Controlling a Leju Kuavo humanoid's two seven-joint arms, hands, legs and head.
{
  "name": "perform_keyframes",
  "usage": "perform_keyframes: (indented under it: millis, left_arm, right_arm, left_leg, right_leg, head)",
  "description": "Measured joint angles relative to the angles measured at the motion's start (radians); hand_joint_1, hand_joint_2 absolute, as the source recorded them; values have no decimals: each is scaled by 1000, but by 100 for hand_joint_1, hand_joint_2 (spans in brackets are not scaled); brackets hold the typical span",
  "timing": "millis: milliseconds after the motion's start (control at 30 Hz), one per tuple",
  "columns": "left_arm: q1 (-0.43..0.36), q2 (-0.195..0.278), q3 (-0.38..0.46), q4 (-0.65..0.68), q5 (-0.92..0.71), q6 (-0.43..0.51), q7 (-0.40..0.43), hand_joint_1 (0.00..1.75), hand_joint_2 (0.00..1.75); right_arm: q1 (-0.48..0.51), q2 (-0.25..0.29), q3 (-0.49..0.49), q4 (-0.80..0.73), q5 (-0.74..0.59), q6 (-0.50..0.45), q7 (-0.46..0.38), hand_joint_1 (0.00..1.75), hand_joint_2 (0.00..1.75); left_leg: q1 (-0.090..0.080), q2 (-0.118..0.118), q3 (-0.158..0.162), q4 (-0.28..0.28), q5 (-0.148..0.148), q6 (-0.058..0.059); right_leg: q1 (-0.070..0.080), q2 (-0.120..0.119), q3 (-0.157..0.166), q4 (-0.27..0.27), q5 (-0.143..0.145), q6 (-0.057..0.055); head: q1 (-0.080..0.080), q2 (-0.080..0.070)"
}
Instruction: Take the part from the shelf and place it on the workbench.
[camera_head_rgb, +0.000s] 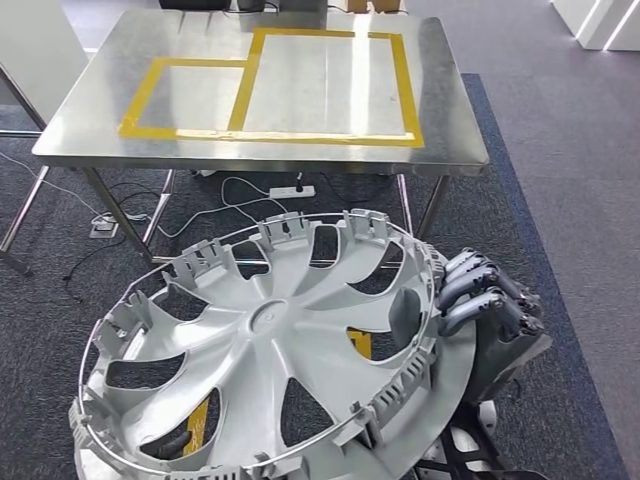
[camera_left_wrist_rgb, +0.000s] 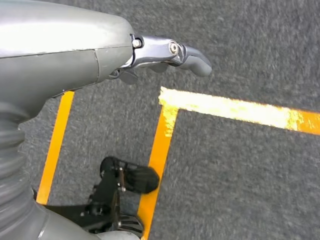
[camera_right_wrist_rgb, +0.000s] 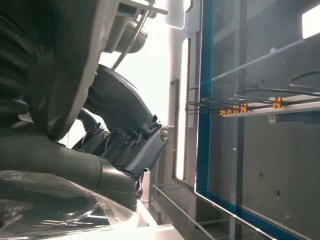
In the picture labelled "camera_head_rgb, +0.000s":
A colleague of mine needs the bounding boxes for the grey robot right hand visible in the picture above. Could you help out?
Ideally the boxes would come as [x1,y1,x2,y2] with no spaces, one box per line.
[435,248,553,405]

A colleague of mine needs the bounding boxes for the silver plastic wheel cover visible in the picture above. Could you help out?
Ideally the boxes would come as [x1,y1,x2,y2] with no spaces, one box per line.
[67,208,478,480]

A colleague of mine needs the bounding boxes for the stainless steel workbench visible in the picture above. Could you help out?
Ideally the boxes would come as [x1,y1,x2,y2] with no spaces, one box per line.
[0,7,491,278]

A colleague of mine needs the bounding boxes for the white power strip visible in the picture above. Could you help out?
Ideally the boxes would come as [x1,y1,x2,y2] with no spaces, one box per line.
[269,185,317,201]

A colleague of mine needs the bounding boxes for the white partition panels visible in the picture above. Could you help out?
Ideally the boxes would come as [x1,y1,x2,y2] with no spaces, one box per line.
[549,0,640,53]

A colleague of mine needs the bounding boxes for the grey equipment case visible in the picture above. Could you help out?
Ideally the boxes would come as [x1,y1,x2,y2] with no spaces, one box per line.
[235,0,331,13]

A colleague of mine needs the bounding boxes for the metal floor socket box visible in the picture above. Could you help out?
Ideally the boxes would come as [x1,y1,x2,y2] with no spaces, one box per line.
[88,215,120,240]

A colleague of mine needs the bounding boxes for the white desk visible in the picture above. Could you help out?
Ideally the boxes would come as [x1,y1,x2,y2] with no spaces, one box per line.
[0,0,90,137]

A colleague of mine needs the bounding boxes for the white power strip cable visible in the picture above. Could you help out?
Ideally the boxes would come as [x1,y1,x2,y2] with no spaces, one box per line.
[157,175,290,240]

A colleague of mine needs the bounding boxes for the black floor cable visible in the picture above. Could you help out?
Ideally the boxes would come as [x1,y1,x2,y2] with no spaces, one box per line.
[62,182,174,303]

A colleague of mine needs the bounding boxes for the white floor cable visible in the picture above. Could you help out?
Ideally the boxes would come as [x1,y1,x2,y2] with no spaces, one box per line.
[0,150,151,223]

